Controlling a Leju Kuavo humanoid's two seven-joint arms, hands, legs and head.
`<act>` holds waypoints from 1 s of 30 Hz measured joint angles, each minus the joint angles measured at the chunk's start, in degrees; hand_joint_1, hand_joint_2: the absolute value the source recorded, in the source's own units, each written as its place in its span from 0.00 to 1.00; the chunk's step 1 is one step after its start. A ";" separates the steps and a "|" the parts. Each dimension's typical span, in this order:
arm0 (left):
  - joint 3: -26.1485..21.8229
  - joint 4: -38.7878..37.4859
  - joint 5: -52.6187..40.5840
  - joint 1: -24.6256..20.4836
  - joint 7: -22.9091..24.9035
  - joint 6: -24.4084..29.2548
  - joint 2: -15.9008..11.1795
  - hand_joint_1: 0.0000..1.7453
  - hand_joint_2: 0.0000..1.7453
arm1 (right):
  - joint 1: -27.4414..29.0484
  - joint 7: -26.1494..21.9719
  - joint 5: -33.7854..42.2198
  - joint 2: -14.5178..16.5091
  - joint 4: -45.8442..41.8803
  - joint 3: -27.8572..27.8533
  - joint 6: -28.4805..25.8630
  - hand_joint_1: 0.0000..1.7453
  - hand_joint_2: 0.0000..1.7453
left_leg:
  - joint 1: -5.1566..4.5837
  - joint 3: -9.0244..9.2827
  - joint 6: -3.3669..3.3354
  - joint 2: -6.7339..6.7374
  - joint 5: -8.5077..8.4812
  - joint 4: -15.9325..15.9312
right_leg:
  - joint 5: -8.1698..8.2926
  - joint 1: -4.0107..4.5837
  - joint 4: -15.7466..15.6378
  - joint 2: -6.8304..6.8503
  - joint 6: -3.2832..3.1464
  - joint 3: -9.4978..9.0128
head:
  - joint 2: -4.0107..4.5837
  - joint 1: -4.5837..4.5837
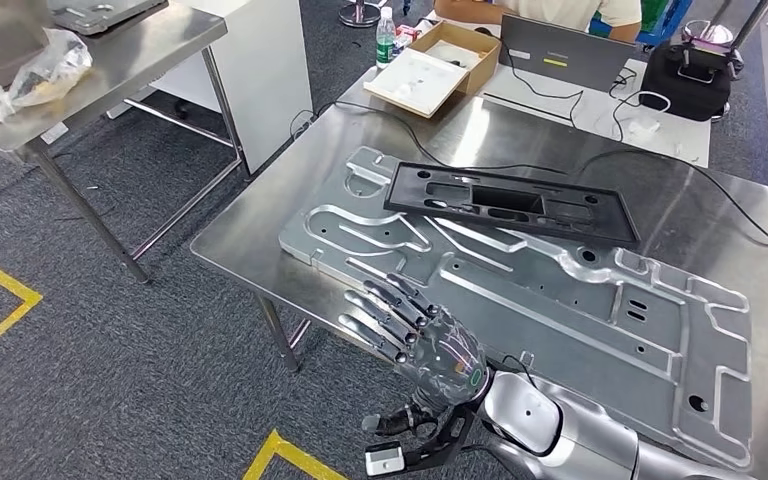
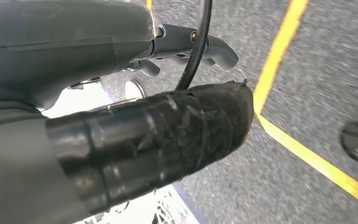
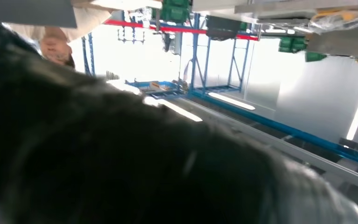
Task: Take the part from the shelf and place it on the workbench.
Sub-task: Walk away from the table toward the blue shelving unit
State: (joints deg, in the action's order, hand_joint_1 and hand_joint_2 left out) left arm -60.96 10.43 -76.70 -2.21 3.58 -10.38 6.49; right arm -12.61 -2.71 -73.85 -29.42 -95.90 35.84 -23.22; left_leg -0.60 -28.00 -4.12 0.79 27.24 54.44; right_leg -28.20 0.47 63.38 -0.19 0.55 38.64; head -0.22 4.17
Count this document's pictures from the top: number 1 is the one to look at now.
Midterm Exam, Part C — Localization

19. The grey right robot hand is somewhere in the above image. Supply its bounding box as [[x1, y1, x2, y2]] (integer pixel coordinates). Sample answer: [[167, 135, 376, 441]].
[[338, 272, 491, 439]]

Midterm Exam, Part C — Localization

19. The black plastic panel part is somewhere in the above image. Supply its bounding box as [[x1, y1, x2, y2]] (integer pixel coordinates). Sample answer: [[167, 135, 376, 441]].
[[383, 160, 642, 248]]

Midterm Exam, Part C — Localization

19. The stainless steel workbench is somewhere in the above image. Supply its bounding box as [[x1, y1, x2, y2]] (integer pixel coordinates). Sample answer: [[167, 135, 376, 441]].
[[190, 66, 768, 480]]

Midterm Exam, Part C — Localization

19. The stamped aluminium plate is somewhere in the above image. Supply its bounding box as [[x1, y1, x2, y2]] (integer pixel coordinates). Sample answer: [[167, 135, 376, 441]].
[[279, 145, 754, 472]]

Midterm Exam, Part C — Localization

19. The white desk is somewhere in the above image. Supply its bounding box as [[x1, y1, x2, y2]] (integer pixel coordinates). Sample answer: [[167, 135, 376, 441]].
[[479, 56, 713, 168]]

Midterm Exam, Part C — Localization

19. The white foam panel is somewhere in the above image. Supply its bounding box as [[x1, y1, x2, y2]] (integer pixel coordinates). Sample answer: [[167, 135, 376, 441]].
[[364, 47, 471, 119]]

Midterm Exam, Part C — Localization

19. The green label plastic bottle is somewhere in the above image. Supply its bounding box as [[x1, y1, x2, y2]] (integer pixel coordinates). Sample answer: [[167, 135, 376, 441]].
[[375, 6, 397, 70]]

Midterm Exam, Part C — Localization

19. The grey laptop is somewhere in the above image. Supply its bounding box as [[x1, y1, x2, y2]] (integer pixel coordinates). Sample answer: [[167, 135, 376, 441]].
[[498, 13, 625, 93]]

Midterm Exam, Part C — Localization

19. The red snack pack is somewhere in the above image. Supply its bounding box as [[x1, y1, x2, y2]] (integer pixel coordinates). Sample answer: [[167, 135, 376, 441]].
[[393, 25, 423, 53]]

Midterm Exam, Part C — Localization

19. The white cabinet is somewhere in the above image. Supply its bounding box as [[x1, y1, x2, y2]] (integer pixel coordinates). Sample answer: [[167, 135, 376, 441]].
[[150, 0, 314, 176]]

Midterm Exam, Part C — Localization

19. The round chrome stand base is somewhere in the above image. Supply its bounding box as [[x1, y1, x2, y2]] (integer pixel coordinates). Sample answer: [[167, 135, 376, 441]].
[[338, 0, 385, 29]]

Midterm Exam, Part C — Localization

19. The black bag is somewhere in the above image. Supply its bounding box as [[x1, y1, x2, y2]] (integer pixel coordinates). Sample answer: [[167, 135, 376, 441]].
[[640, 40, 738, 123]]

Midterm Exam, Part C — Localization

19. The person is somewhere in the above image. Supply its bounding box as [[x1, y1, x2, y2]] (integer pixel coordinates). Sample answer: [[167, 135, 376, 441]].
[[433, 0, 644, 44]]

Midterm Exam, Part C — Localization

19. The stainless steel side table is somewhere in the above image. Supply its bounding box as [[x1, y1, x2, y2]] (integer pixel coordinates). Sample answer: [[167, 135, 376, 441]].
[[0, 0, 251, 286]]

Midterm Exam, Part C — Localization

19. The yellow floor tape square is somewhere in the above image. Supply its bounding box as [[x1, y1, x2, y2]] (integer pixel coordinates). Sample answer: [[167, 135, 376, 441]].
[[0, 246, 44, 372]]

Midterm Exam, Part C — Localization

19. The black stand pole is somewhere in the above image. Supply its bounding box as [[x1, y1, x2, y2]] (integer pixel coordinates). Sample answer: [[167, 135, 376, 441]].
[[731, 0, 768, 51]]

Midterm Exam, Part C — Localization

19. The grey metal tray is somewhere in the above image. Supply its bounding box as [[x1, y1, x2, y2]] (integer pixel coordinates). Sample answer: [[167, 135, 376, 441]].
[[47, 0, 171, 37]]

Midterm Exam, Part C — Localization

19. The clear plastic bag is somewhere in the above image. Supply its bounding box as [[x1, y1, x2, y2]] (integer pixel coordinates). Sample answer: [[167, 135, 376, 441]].
[[0, 27, 94, 125]]

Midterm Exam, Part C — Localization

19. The black camera bracket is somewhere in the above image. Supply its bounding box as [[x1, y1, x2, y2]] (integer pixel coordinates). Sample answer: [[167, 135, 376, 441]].
[[393, 402, 479, 473]]

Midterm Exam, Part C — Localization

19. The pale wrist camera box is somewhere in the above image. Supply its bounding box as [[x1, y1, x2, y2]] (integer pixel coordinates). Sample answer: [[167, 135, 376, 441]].
[[364, 445, 406, 478]]

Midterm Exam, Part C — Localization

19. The black power cable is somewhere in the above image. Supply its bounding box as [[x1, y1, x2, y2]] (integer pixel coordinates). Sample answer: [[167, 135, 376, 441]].
[[289, 99, 551, 175], [572, 148, 768, 258]]

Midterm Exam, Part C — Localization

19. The black laptop cable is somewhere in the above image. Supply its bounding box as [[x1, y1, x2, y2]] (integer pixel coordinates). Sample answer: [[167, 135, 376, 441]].
[[499, 56, 585, 130]]

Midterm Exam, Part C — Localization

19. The white charger with cable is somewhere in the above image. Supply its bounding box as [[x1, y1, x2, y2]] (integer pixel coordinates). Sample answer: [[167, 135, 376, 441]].
[[611, 89, 673, 144]]

